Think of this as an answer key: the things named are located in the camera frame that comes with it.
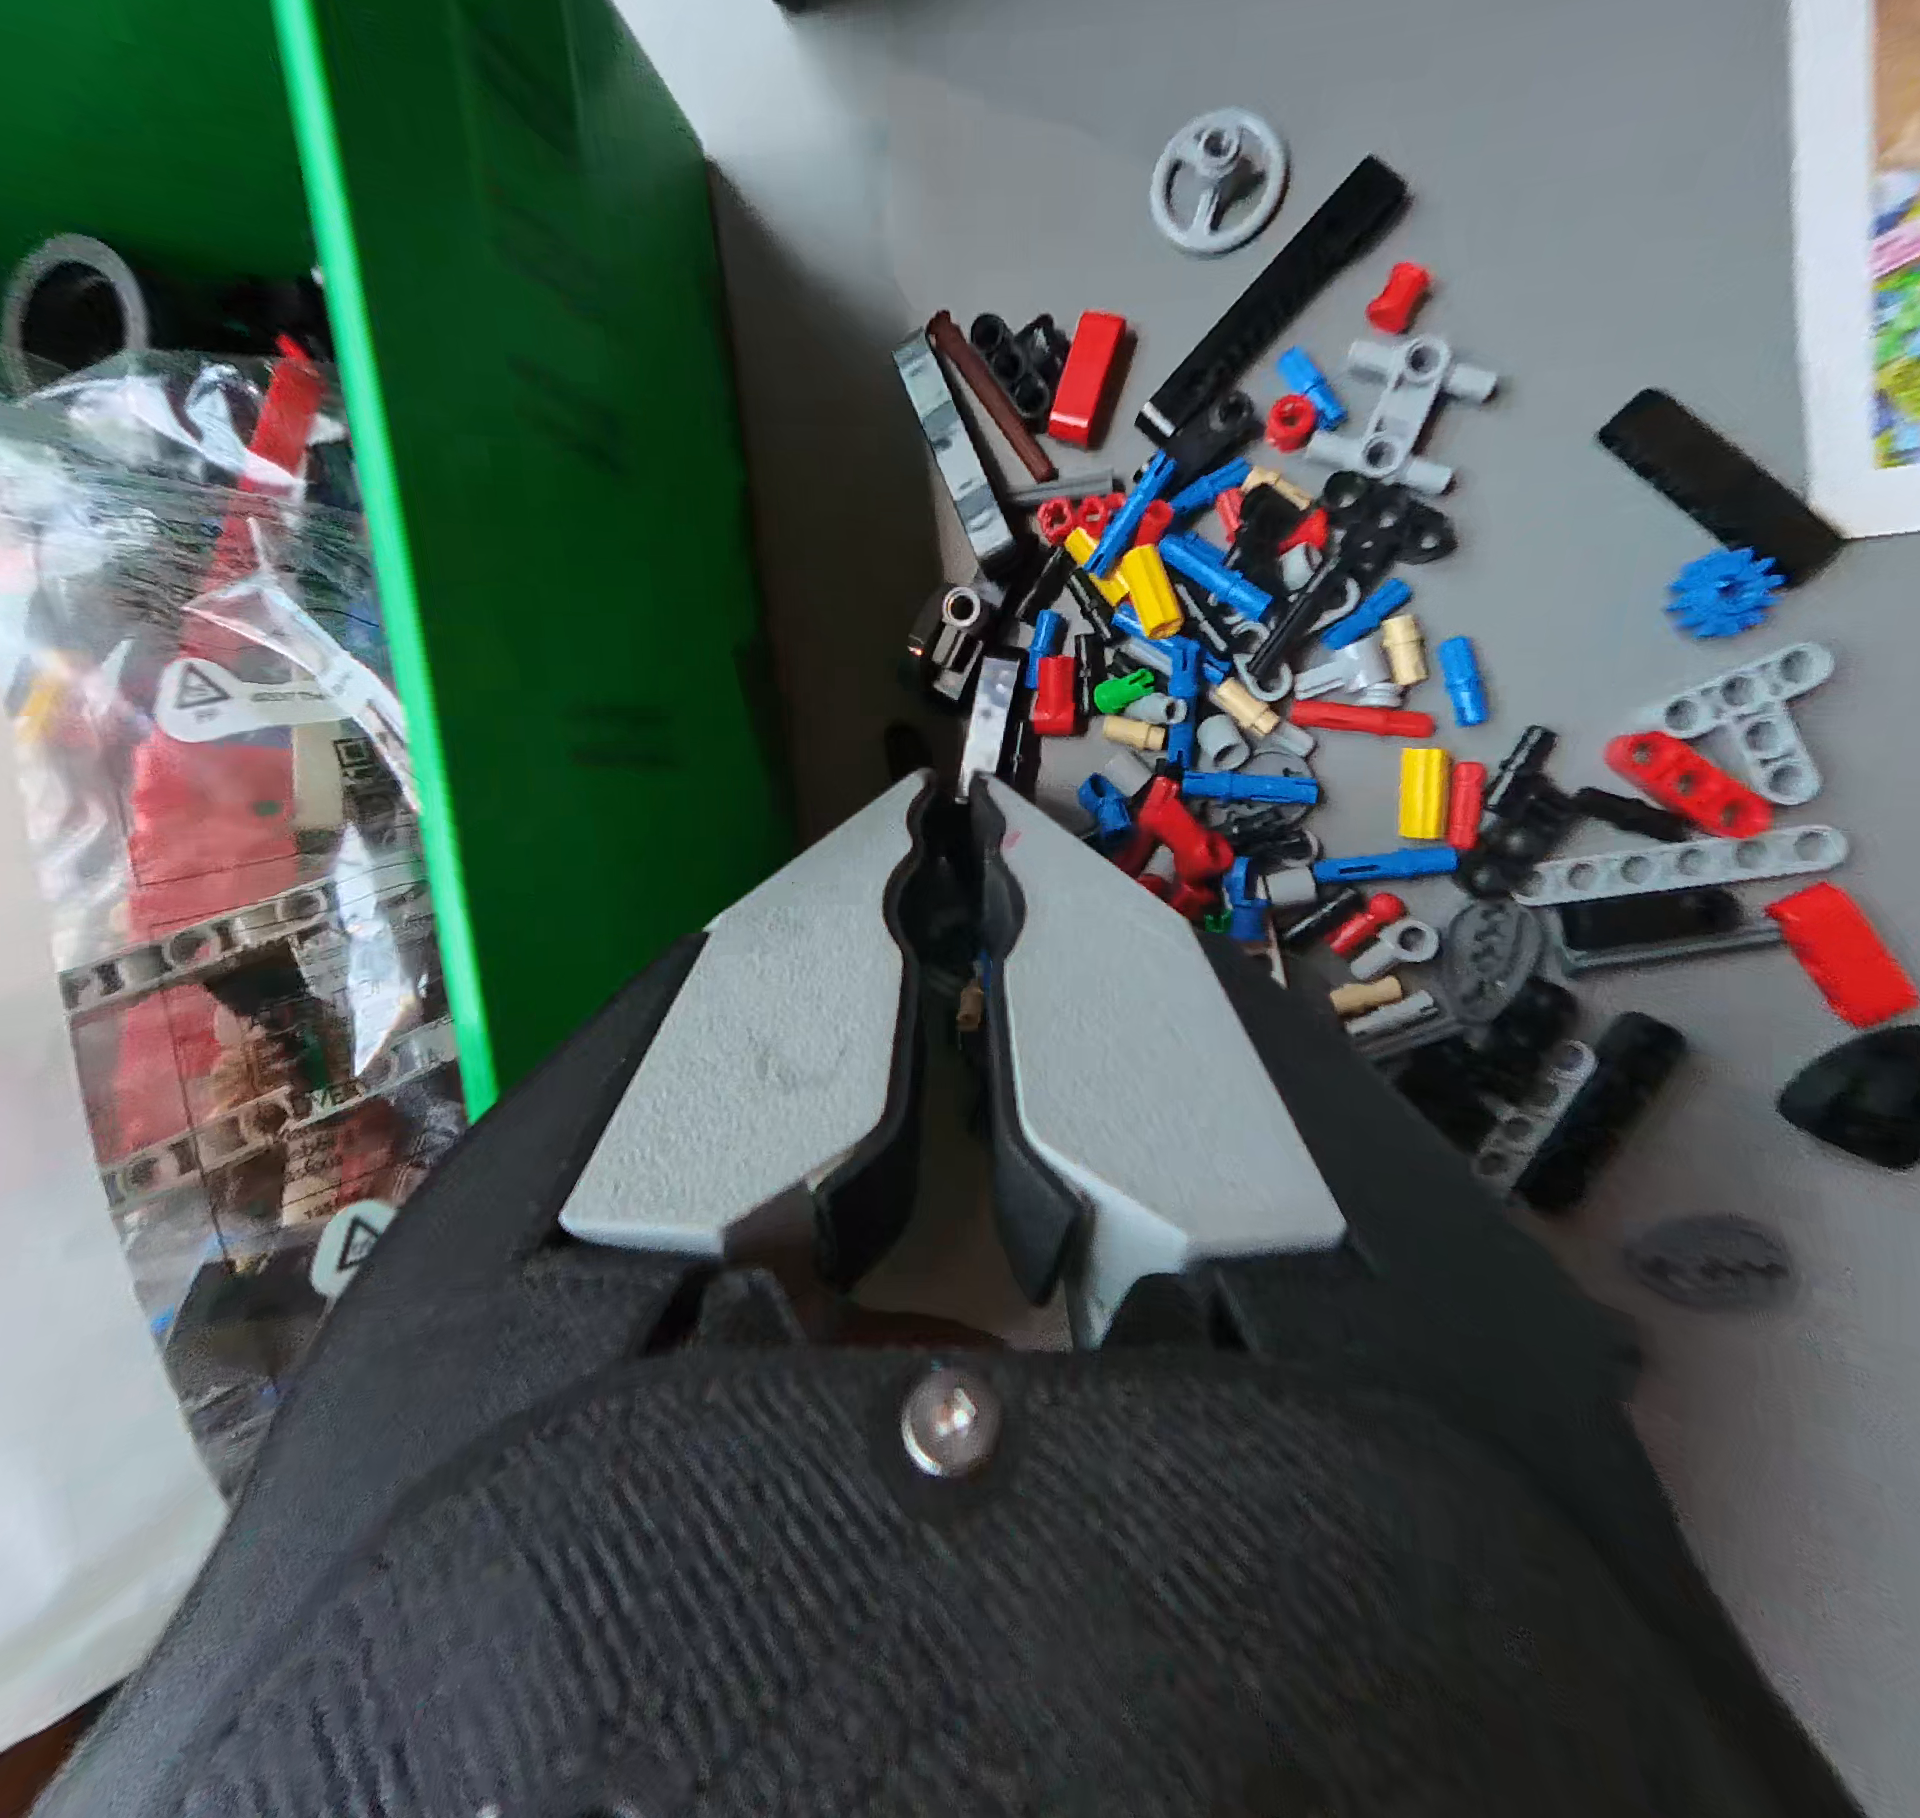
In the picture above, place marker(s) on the green plastic bin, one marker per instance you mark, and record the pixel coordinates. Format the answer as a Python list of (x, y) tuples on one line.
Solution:
[(572, 497)]

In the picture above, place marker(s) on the grey lego steering wheel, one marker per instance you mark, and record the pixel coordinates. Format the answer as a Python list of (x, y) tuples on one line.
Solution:
[(1179, 206)]

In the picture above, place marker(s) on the pile of small lego pieces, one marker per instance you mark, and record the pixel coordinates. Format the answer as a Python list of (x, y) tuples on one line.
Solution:
[(1203, 617)]

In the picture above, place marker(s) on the blue lego gear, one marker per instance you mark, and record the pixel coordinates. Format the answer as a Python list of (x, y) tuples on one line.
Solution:
[(1727, 597)]

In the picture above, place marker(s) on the lego instruction booklet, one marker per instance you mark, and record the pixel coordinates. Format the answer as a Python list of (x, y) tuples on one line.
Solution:
[(1829, 199)]

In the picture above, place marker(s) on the clear plastic bag of parts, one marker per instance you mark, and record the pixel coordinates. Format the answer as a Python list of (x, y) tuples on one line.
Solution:
[(227, 738)]

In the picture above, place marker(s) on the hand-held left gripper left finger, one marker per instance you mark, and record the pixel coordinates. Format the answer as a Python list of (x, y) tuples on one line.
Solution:
[(750, 1067)]

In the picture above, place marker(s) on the black curved lego panel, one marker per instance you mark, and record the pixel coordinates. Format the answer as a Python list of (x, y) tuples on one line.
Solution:
[(1862, 1099)]

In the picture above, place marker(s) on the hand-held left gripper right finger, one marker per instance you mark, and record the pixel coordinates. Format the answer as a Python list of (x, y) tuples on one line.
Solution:
[(1155, 1084)]

